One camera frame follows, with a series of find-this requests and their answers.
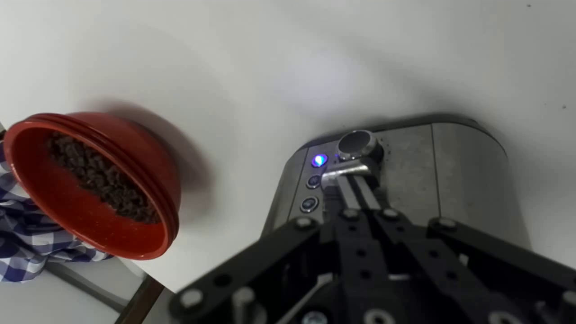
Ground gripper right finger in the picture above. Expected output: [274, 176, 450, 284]
[355, 175, 576, 324]

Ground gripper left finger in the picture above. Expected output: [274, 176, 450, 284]
[169, 175, 393, 324]

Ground silver toaster lever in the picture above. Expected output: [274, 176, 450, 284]
[321, 158, 375, 190]

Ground silver toaster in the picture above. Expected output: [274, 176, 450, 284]
[261, 112, 532, 252]

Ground silver toaster knob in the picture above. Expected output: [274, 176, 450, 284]
[337, 130, 384, 162]

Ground brown granules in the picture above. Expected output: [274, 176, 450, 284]
[47, 132, 161, 225]

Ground red bowl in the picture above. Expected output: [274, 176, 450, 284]
[4, 112, 182, 261]

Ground blue white checkered cloth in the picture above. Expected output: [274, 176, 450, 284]
[0, 139, 114, 284]

